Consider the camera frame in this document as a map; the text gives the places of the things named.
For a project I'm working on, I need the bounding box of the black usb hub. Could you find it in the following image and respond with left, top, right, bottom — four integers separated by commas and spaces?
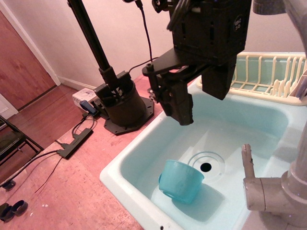
56, 128, 93, 160

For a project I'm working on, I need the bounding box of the thin black wire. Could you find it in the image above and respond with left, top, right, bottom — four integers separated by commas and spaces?
35, 157, 63, 194

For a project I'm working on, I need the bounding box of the light blue toy sink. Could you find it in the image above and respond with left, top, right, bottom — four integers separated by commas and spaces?
100, 80, 307, 230

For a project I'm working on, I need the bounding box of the thick black power cable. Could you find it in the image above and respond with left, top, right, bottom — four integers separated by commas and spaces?
0, 149, 60, 188

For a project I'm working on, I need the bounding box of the white cardboard box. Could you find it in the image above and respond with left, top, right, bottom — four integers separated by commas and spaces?
72, 88, 98, 110

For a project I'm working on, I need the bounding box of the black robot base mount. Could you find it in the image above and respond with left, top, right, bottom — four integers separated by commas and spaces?
94, 82, 154, 136

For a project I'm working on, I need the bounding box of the grey toy faucet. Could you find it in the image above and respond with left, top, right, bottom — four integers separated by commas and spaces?
242, 0, 307, 228

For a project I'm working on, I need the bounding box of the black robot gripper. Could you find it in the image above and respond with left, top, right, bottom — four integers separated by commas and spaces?
142, 0, 251, 100

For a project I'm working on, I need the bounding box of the black cable to camera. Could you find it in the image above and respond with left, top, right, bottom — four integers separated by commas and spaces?
128, 0, 159, 74

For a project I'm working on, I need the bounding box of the black folding chair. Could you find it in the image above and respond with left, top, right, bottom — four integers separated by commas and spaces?
0, 115, 45, 191

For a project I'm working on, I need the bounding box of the cream dish drying rack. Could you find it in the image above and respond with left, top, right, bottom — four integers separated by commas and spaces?
196, 52, 307, 106

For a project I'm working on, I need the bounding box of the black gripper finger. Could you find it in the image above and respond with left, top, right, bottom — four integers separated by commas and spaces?
148, 75, 193, 126

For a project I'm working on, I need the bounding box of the blue usb adapter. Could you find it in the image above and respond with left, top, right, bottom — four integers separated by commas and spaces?
80, 100, 97, 115

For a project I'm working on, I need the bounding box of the teal plastic cup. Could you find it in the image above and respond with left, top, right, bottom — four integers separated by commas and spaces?
158, 160, 204, 204

